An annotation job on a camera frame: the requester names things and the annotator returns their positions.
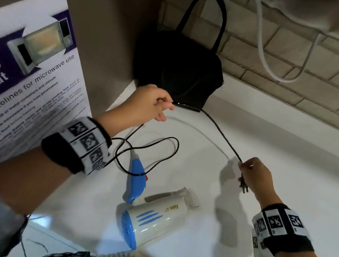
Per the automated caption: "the person's left hand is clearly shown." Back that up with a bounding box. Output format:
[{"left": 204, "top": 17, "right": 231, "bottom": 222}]
[{"left": 94, "top": 76, "right": 178, "bottom": 148}]

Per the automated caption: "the person's right hand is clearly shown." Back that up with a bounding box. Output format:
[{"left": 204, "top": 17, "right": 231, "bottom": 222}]
[{"left": 231, "top": 155, "right": 282, "bottom": 211}]

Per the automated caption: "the black power cord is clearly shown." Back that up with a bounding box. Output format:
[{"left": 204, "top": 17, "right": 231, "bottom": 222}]
[{"left": 105, "top": 92, "right": 261, "bottom": 195}]

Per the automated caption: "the black fabric bag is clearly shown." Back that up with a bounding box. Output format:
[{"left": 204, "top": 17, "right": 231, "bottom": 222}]
[{"left": 128, "top": 0, "right": 238, "bottom": 115}]

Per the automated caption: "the white and blue hair dryer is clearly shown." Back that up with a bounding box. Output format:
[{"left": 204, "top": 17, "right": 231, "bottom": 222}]
[{"left": 114, "top": 149, "right": 208, "bottom": 257}]

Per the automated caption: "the person's left forearm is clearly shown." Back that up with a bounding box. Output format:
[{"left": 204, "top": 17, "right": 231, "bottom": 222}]
[{"left": 0, "top": 143, "right": 87, "bottom": 225}]

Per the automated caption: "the stainless steel hand dryer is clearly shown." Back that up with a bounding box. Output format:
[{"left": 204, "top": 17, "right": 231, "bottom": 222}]
[{"left": 251, "top": 0, "right": 339, "bottom": 42}]

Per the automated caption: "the right black wristband with markers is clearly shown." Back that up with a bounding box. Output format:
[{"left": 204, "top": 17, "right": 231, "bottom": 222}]
[{"left": 247, "top": 199, "right": 322, "bottom": 257}]

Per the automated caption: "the black wristband with markers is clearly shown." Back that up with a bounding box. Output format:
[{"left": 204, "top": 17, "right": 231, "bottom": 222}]
[
  {"left": 36, "top": 109, "right": 116, "bottom": 180},
  {"left": 247, "top": 199, "right": 322, "bottom": 257}
]

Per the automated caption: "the left black wristband with markers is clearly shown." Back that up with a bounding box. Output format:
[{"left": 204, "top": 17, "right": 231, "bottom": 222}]
[{"left": 36, "top": 109, "right": 116, "bottom": 180}]

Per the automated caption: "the white and purple microwave poster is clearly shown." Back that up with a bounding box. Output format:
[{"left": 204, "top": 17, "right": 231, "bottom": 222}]
[{"left": 0, "top": 0, "right": 112, "bottom": 190}]

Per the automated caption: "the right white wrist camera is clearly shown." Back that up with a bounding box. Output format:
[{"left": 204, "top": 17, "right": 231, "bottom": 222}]
[{"left": 247, "top": 226, "right": 281, "bottom": 257}]

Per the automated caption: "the white cable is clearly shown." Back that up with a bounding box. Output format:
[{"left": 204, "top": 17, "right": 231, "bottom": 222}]
[{"left": 235, "top": 0, "right": 327, "bottom": 88}]

